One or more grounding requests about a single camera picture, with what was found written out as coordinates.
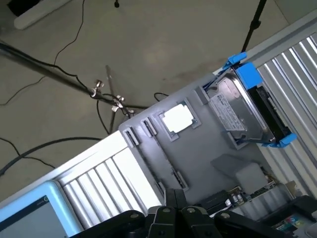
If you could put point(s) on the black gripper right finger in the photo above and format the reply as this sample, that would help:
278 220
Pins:
195 223

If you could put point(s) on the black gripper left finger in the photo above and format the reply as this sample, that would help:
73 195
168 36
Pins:
161 223

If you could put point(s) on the grey plastic parts rack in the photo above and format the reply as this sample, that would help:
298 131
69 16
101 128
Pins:
198 148

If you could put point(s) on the silver CPU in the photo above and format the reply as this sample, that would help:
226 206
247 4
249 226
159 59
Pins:
177 117

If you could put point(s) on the silver hard disk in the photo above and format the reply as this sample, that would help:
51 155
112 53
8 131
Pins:
237 106

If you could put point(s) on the light blue teach pendant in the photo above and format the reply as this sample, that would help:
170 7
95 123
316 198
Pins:
24 213

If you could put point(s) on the black tripod stand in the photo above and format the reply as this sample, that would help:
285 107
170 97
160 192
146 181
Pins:
94 91

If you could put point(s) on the blue plastic disk carrier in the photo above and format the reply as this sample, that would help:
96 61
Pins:
246 74

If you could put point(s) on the black stand pole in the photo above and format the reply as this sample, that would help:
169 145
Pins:
255 23

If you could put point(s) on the black stand foot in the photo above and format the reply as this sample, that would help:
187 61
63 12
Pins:
116 3

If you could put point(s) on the white power strip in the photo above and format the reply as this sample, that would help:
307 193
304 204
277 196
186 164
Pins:
29 19

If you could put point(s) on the black rectangular box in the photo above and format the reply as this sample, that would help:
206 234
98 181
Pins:
24 6

